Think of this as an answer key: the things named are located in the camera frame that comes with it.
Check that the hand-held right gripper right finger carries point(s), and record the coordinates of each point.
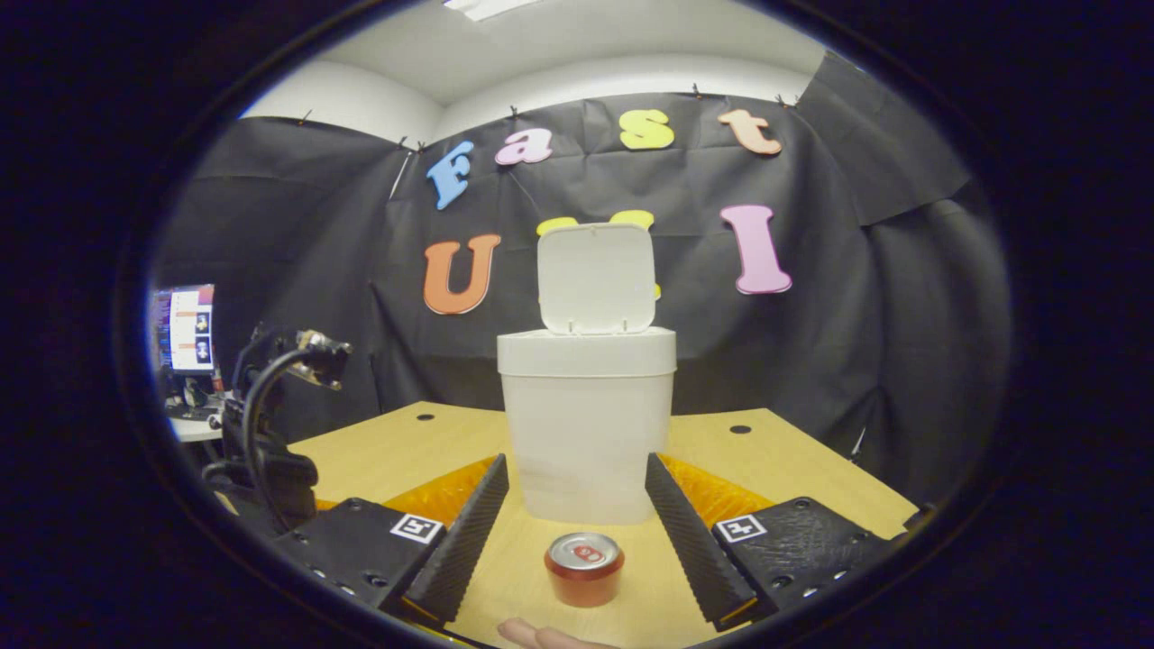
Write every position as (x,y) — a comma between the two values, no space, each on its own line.
(690,541)

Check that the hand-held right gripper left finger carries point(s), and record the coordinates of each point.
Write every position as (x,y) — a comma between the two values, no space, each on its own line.
(460,550)

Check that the white desktop garbage bin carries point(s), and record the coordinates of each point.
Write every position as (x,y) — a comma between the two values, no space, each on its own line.
(586,433)

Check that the ceiling light panel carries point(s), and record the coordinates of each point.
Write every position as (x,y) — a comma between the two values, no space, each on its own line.
(482,5)

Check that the red pop can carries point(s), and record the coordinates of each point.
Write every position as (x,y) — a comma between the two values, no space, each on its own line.
(584,577)

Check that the white side table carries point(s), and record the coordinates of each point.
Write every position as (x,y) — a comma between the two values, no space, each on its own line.
(194,428)

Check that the wooden desktop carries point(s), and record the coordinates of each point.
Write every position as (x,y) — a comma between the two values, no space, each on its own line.
(775,469)

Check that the black backdrop cloth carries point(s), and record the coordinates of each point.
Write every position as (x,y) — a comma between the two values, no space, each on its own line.
(811,361)

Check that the computer monitor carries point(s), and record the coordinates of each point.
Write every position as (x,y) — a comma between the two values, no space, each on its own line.
(185,329)

